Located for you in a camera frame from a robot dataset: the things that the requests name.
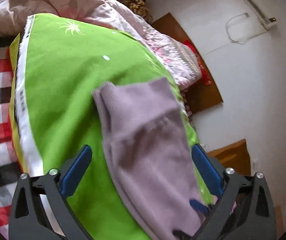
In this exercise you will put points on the pink floral comforter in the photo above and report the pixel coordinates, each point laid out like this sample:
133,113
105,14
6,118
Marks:
106,13

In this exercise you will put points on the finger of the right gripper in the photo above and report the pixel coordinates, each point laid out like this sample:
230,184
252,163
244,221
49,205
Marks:
199,207

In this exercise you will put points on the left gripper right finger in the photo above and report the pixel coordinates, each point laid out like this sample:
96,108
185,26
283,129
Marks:
244,209

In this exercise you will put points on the yellow brown patterned cushion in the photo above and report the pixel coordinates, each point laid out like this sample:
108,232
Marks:
139,8

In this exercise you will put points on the green printed bed sheet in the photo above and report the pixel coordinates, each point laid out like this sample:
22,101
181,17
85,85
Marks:
58,63

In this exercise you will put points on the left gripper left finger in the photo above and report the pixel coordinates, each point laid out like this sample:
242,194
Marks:
39,207

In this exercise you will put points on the lilac knit pants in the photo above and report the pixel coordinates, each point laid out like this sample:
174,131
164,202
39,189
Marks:
148,156

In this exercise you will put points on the white wall air conditioner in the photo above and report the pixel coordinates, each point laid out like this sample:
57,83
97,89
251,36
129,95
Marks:
264,16

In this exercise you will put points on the small brown wooden headboard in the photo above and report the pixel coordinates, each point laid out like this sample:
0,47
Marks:
196,97

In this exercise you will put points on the large brown wooden headboard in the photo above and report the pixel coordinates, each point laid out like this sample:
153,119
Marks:
235,155

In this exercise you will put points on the red patterned pillow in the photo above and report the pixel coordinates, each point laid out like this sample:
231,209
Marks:
205,79

